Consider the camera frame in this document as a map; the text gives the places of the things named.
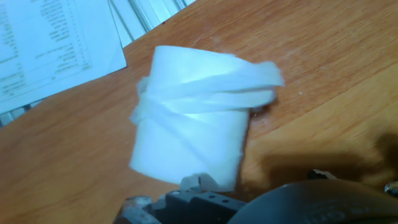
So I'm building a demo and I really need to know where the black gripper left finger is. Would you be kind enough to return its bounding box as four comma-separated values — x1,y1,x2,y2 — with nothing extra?
113,173,248,224

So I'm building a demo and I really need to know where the printed white paper sheet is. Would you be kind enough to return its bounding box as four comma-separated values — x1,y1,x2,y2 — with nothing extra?
0,0,127,114

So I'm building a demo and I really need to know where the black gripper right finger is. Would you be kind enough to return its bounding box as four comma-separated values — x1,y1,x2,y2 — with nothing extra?
307,169,338,181

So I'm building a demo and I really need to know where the orange wooden board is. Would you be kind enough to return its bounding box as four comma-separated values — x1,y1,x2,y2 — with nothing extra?
0,0,398,224

